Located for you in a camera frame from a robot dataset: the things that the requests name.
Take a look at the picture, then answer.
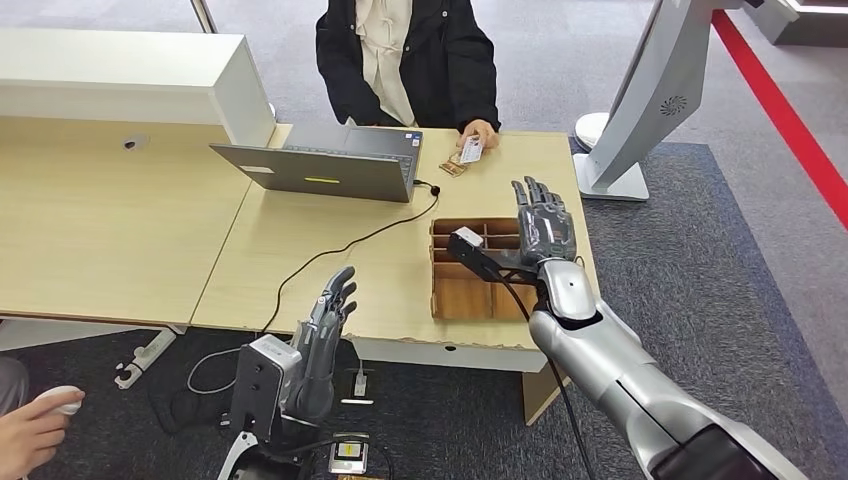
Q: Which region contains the white counter box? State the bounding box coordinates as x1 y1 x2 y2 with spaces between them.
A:
0 27 277 148

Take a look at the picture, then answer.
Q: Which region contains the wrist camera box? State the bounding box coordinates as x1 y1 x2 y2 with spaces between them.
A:
229 334 303 442
446 226 486 266

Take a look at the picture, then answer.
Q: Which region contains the grey kiosk screen stand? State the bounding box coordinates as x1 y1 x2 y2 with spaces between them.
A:
572 0 747 202

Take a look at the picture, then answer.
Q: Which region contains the person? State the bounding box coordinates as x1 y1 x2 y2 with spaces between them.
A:
315 0 501 130

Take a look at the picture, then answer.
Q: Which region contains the black camera bracket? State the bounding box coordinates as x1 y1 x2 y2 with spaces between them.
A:
473 248 541 286

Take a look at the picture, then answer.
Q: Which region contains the white power strip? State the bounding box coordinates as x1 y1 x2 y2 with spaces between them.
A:
113 329 178 391

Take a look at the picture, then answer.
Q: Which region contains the white round handheld device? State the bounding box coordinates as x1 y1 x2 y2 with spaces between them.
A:
33 385 84 417

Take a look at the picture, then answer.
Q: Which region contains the dark grey laptop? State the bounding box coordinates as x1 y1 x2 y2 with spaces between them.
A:
210 122 424 204

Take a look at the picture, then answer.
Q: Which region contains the person's left hand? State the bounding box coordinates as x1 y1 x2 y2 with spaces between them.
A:
455 119 499 152

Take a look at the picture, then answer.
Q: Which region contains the floor socket plate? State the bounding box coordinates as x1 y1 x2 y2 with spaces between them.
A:
339 367 376 407

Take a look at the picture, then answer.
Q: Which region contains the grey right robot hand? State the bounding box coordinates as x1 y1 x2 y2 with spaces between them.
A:
510 175 578 266

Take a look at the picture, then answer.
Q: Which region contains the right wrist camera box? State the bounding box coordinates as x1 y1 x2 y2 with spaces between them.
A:
446 226 486 266

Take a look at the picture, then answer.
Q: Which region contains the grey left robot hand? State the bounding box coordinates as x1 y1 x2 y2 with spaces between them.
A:
281 266 359 425

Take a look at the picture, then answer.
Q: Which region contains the black floor bag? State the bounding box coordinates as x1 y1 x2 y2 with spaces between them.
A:
148 387 233 435

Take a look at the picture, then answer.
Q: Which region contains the metal pole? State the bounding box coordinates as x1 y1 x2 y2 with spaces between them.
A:
190 0 219 34

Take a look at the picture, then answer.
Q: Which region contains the white round base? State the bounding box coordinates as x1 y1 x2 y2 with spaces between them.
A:
574 112 611 154

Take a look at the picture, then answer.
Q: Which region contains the wooden card organiser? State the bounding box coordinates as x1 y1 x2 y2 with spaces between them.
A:
429 218 541 323

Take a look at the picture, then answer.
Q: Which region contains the grey platform block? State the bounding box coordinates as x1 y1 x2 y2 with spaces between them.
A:
758 0 848 49

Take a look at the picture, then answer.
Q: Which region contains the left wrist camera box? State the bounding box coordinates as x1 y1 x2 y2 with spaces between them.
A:
229 334 303 442

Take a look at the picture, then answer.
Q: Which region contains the white cable loop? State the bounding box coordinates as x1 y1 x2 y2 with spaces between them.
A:
186 345 243 396

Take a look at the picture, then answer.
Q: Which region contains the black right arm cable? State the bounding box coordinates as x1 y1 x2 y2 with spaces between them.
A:
493 268 598 480

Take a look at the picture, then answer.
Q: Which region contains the person's hand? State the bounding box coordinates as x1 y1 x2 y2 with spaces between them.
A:
0 389 86 480

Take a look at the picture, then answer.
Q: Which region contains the black laptop cable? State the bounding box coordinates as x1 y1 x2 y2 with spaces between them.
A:
260 180 442 336

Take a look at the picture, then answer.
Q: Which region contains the silver floor socket box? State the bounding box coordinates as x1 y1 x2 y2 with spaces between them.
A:
327 437 371 477

